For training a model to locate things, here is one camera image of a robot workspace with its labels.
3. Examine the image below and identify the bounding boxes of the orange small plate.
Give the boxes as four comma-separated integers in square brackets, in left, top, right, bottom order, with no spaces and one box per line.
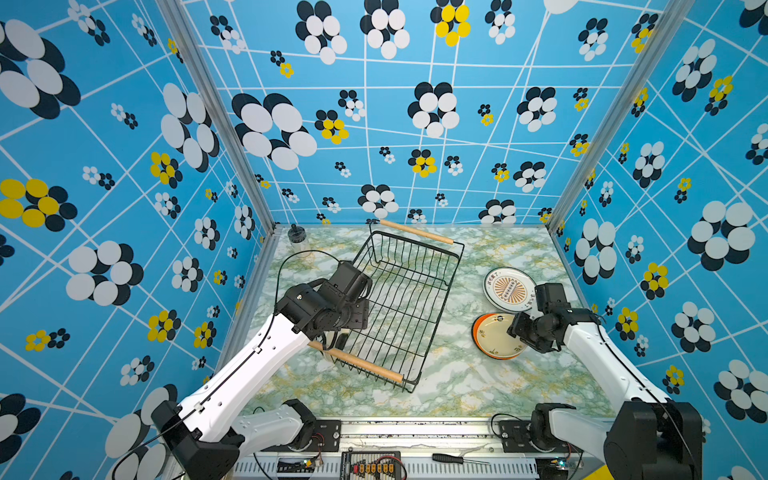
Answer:
[471,315,482,350]

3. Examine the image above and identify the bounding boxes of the black screwdriver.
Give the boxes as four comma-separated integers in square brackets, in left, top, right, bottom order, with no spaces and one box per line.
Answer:
[431,453,487,465]

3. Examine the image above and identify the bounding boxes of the small green circuit board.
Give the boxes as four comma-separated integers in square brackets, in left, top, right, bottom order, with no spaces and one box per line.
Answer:
[277,458,322,474]

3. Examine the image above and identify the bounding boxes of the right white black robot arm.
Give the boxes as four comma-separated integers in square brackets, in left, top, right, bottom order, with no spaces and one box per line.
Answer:
[508,283,703,479]

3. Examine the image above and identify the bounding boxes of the clear jar black lid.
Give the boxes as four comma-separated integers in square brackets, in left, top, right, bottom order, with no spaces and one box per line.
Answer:
[287,224,310,253]

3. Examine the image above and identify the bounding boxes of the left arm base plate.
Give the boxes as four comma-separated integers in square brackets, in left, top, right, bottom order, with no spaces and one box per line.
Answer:
[264,419,342,453]

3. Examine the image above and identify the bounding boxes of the white plate orange sunburst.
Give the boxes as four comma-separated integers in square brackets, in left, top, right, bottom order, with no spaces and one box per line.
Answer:
[483,267,536,313]

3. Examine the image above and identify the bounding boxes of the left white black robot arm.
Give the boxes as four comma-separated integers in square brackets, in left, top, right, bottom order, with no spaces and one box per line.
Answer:
[151,261,373,479]

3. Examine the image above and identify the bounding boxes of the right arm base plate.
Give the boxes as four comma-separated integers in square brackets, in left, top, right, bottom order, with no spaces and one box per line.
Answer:
[493,419,579,457]

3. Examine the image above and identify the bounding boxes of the black terminal power board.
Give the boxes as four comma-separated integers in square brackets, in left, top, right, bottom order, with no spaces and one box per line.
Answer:
[339,451,408,480]

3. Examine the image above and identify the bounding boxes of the beige small plate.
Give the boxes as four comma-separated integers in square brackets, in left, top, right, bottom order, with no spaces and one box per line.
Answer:
[477,313,527,360]

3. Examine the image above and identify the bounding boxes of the black wire dish rack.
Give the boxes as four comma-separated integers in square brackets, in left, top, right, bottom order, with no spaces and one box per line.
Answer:
[320,220,465,393]

